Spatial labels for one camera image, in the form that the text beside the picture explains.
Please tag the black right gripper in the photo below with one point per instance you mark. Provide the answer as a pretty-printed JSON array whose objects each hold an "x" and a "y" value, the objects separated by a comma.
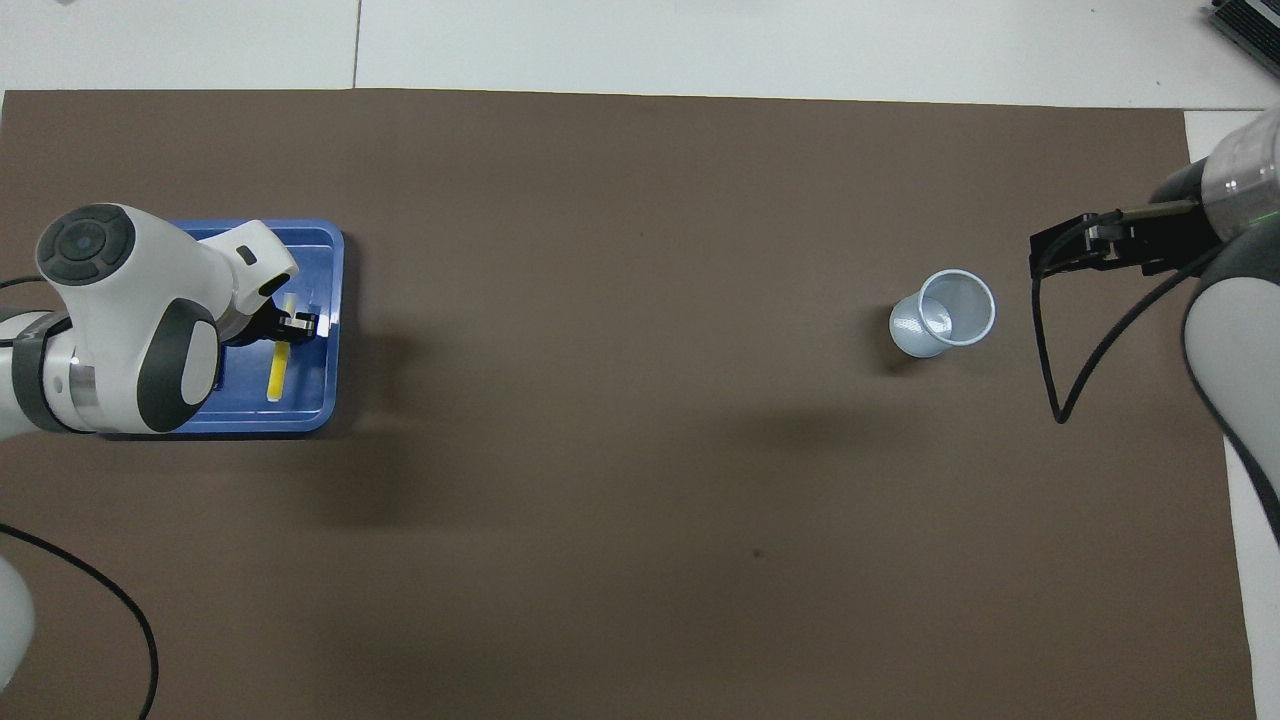
[{"x": 1170, "y": 235}]

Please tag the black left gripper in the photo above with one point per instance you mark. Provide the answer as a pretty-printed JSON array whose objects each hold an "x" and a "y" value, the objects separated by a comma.
[{"x": 255, "y": 325}]

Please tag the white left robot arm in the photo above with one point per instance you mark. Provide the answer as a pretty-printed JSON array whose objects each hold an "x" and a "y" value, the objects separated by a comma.
[{"x": 130, "y": 330}]

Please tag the blue plastic tray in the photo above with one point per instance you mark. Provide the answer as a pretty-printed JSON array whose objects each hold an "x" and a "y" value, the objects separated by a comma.
[{"x": 310, "y": 400}]

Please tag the translucent plastic cup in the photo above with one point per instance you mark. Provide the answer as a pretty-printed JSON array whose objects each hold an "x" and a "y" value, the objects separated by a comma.
[{"x": 915, "y": 330}]

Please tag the grey ribbed device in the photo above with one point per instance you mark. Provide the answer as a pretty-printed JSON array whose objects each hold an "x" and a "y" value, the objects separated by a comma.
[{"x": 1250, "y": 25}]

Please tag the brown table mat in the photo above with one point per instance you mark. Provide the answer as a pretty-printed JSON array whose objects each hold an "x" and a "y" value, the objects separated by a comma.
[{"x": 600, "y": 500}]

